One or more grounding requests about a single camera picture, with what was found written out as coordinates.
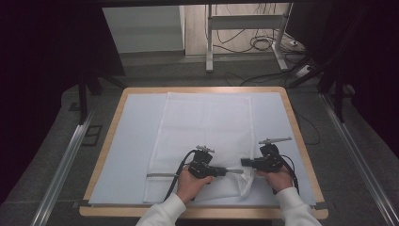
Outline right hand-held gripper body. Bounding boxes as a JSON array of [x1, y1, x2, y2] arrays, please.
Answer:
[[253, 136, 293, 174]]

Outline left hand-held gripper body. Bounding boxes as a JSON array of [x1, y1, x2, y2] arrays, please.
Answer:
[[187, 144, 218, 180]]

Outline white mesh laundry bag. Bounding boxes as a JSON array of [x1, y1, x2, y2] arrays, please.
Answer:
[[143, 91, 256, 204]]

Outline person's right hand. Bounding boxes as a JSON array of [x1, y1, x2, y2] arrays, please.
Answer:
[[255, 165, 295, 193]]

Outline person's left hand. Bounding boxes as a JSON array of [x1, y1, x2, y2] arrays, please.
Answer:
[[176, 168, 215, 205]]

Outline white power strip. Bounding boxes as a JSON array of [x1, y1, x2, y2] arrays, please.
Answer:
[[295, 64, 315, 78]]

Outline black metal stand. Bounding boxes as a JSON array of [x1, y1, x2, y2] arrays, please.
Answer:
[[286, 53, 357, 124], [77, 71, 128, 125]]

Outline white metal stand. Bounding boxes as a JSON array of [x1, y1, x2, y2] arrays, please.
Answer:
[[205, 3, 295, 73]]

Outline black curtain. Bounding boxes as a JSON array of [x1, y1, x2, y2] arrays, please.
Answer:
[[0, 0, 126, 203], [286, 0, 399, 159]]

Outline white cabinet panel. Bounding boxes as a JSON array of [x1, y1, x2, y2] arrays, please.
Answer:
[[102, 5, 186, 55]]

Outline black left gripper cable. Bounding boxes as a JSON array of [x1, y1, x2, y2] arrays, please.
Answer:
[[163, 149, 198, 202]]

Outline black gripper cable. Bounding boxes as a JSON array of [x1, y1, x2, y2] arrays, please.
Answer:
[[163, 149, 198, 202], [279, 153, 301, 196]]

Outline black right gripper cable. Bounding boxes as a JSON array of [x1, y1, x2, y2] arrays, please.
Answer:
[[279, 153, 301, 196]]

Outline thin black floor cable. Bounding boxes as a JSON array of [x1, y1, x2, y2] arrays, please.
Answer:
[[295, 108, 322, 147]]

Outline aluminium floor rail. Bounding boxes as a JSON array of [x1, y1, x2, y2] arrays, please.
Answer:
[[319, 93, 399, 226], [30, 107, 96, 226]]

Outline black floor frame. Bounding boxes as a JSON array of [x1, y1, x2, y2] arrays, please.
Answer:
[[81, 124, 104, 147]]

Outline black floor cables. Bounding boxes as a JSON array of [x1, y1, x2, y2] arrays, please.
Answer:
[[215, 3, 285, 55]]

